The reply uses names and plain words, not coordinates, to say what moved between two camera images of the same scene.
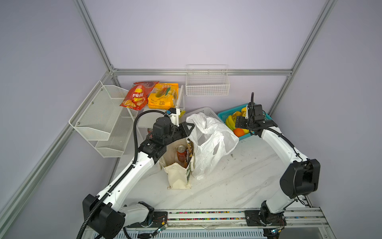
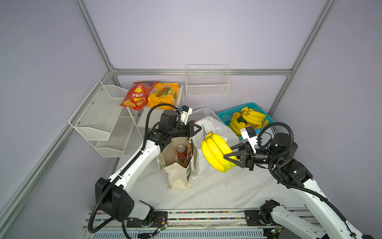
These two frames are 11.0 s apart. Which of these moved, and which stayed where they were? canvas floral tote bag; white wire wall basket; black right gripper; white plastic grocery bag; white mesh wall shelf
Moved: black right gripper; white plastic grocery bag
Stayed: canvas floral tote bag; white mesh wall shelf; white wire wall basket
